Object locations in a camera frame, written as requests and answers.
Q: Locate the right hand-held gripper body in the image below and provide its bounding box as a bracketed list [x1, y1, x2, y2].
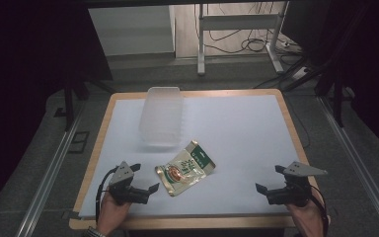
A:
[265, 161, 329, 208]

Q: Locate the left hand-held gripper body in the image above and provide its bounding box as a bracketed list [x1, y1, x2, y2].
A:
[108, 160, 151, 207]

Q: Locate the person's right hand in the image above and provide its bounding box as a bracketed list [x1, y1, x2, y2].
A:
[284, 193, 330, 237]

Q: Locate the person's left hand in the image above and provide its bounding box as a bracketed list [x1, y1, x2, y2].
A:
[96, 190, 133, 237]

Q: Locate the green and beige snack packet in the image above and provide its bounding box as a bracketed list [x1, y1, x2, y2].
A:
[154, 139, 217, 198]

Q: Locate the silver wristwatch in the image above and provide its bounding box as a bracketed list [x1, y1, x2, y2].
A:
[84, 226, 107, 237]

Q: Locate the clear plastic container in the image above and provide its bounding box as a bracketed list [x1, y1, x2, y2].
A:
[138, 86, 185, 148]

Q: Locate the white table mat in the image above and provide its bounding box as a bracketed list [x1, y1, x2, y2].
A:
[78, 94, 310, 219]

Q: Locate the black floor socket plate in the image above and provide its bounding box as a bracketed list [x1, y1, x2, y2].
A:
[68, 130, 91, 154]

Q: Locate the black metal stand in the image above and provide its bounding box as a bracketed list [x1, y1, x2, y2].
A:
[53, 77, 116, 132]

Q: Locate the white power strip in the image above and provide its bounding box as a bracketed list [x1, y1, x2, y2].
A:
[290, 66, 312, 82]

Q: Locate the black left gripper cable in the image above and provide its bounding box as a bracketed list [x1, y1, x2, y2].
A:
[94, 165, 119, 225]

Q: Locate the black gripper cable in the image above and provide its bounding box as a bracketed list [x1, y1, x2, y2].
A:
[310, 185, 330, 237]
[94, 165, 119, 225]

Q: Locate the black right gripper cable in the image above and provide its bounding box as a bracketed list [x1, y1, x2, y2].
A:
[310, 185, 330, 237]

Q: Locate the silver floor rail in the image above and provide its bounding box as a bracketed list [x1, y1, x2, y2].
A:
[317, 95, 379, 237]
[14, 102, 87, 237]

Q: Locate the tangle of black floor cables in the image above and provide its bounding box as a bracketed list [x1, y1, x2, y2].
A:
[206, 2, 305, 65]

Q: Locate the white wall panel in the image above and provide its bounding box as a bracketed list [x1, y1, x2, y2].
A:
[88, 5, 176, 57]

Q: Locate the white metal desk frame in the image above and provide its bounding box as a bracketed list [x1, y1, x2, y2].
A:
[195, 1, 290, 77]

